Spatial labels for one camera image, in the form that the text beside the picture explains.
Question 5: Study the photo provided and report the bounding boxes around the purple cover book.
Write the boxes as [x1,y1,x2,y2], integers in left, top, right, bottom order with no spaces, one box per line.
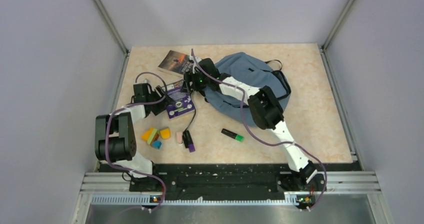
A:
[166,79,196,120]

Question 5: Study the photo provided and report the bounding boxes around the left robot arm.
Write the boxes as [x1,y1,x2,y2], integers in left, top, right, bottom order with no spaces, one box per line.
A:
[94,83,173,191]

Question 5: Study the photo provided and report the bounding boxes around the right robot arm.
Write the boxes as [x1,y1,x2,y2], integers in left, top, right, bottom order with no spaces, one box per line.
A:
[183,56,318,190]

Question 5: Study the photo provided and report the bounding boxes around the purple cable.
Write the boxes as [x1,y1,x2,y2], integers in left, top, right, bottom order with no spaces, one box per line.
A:
[190,48,328,212]
[104,71,168,213]

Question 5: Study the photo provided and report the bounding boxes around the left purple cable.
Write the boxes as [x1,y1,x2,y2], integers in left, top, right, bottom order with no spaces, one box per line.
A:
[104,71,168,213]

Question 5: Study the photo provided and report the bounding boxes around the blue small block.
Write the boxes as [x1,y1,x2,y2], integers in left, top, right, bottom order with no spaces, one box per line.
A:
[150,140,162,150]

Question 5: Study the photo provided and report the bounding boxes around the yellow sharpener block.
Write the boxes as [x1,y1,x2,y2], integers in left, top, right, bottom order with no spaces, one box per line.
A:
[159,127,171,140]

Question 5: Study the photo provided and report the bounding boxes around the purple highlighter pen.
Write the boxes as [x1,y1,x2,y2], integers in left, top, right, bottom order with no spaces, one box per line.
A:
[182,130,196,153]

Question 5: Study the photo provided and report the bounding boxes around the orange yellow sticky notes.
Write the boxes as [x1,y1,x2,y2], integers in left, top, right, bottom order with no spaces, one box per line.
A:
[141,127,160,145]

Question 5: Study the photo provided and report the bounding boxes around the dark sunset cover book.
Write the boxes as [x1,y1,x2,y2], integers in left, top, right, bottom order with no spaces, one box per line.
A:
[157,50,194,78]

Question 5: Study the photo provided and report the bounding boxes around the aluminium frame rail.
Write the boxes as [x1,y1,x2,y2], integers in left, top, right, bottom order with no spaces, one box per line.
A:
[71,171,394,224]

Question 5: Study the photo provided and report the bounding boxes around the green highlighter pen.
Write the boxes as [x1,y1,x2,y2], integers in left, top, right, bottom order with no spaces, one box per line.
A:
[221,128,244,142]

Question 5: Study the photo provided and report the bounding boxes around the pink eraser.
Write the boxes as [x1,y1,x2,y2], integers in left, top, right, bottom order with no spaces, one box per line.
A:
[175,131,184,145]

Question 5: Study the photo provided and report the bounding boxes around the blue student backpack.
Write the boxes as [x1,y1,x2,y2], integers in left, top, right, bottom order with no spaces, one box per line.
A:
[203,52,291,123]

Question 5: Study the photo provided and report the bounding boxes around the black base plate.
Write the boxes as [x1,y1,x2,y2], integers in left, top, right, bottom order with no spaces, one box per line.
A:
[97,162,362,202]

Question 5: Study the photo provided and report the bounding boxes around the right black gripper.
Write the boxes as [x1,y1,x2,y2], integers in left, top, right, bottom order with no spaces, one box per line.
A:
[180,69,210,95]

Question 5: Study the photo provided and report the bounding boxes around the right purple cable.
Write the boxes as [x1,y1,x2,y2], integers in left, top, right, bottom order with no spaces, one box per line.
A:
[190,48,328,212]

